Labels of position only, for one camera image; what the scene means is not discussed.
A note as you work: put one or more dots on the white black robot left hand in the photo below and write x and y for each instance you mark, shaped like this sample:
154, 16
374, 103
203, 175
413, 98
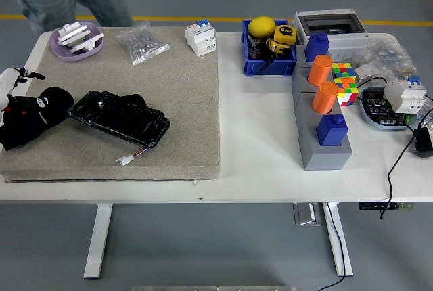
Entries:
6, 81

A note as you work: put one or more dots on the black glossy panel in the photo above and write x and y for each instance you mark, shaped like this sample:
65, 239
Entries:
118, 118

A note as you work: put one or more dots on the black table control panel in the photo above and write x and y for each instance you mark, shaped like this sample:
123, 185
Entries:
372, 206

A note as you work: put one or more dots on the person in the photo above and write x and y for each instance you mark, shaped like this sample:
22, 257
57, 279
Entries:
101, 0

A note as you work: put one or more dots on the purple plastic dish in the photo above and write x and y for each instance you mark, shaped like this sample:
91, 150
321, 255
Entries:
67, 57

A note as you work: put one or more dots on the clear bag of metal screws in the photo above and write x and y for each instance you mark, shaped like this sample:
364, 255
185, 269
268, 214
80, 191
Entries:
140, 45

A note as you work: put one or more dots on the grey-brown mat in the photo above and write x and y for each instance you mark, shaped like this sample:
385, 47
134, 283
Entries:
152, 78

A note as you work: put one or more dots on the white table leg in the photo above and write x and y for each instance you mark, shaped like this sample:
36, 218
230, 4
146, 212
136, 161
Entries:
338, 223
98, 243

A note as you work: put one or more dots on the yellow lemon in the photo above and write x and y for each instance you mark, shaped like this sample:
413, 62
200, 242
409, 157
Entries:
262, 27

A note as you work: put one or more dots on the dark brown tool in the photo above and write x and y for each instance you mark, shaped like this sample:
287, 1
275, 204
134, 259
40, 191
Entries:
255, 54

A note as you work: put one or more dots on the blue plastic bin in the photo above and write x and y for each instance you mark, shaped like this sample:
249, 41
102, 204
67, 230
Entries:
267, 67

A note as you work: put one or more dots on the small yellow tape measure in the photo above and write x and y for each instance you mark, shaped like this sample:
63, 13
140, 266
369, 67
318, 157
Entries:
277, 47

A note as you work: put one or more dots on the large yellow tape measure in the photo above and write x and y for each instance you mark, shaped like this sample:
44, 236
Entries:
285, 34

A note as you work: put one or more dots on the blue block with knob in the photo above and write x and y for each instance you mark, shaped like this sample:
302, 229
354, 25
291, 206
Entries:
333, 132
316, 47

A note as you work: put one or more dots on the orange cylinder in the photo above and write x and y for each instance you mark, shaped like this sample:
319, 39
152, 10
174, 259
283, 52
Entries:
324, 99
319, 71

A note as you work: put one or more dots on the multicoloured puzzle cube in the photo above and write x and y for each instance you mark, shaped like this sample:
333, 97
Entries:
348, 93

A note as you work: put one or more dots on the grey block holder base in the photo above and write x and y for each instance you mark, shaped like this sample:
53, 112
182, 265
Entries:
324, 159

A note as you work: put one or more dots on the clear bags of small parts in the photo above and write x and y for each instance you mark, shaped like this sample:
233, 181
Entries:
382, 54

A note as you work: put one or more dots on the metal box under table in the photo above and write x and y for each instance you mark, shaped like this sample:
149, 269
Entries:
306, 216

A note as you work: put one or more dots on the light blue tray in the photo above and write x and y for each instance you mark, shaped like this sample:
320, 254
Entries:
375, 124

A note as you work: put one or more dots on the black electronic modules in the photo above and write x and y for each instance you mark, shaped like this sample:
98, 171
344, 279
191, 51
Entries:
382, 113

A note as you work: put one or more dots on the black power adapter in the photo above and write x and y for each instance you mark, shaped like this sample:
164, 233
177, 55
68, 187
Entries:
423, 142

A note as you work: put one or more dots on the white plastic bracket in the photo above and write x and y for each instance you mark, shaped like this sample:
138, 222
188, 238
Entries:
72, 32
89, 42

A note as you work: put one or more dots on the white circuit breaker blue switch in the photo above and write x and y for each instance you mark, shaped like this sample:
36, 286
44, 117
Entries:
406, 96
201, 39

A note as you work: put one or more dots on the grey electrical enclosure box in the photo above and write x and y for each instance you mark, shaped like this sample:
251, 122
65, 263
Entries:
348, 42

